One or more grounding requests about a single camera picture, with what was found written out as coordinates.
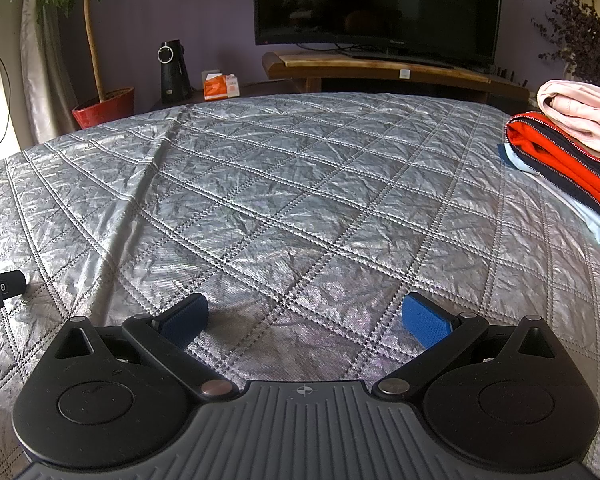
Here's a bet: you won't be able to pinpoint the pink garment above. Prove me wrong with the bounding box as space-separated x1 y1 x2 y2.
536 79 600 168

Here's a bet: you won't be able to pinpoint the orange navy zip jacket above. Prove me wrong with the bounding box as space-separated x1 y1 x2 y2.
506 111 600 233

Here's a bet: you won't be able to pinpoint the dark remote controls in holder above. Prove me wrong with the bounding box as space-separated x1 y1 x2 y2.
495 65 529 89

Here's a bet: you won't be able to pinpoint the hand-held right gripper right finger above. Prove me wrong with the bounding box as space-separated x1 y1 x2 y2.
372 293 561 403

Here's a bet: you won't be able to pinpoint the dark wooden television cabinet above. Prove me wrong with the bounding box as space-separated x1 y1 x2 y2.
147 77 541 111

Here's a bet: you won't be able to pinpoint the purple dried plant in vase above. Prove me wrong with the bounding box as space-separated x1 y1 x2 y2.
531 0 600 83

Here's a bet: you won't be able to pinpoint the orange tissue pack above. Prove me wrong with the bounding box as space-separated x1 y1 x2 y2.
203 74 241 100

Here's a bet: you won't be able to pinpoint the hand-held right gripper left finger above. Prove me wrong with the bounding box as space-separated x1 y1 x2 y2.
55 293 241 402

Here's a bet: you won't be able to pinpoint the light blue garment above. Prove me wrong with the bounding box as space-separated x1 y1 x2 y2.
504 142 600 252

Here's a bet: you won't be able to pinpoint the green potted tree red pot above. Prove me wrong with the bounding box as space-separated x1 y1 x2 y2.
11 0 142 131

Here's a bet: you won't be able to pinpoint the black kettle-shaped appliance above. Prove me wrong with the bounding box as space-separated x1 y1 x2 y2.
157 40 193 106

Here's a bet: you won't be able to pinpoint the light wooden television riser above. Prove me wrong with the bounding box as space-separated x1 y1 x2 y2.
261 51 493 93

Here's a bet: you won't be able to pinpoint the black television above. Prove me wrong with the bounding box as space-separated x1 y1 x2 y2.
252 0 504 72

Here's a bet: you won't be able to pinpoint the grey curtain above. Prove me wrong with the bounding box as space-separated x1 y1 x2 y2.
20 0 78 146

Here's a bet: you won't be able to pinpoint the silver quilted blanket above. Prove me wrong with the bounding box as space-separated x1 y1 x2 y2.
0 92 600 466

